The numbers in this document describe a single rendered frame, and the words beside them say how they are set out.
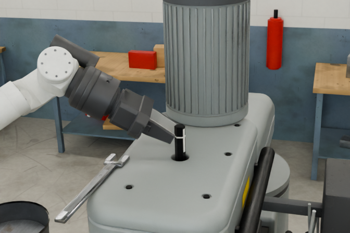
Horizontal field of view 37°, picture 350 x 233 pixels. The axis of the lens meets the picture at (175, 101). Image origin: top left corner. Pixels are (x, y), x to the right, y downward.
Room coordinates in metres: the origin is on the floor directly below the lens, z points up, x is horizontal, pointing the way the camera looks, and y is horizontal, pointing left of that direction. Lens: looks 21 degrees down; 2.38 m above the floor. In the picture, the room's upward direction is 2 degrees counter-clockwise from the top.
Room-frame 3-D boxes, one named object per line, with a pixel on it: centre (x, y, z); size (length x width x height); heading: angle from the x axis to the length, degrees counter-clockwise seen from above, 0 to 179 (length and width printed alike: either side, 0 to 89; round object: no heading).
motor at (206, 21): (1.20, -0.08, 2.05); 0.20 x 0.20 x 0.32
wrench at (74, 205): (0.85, 0.15, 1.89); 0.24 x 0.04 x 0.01; 161
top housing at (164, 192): (0.97, -0.01, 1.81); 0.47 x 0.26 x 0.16; 164
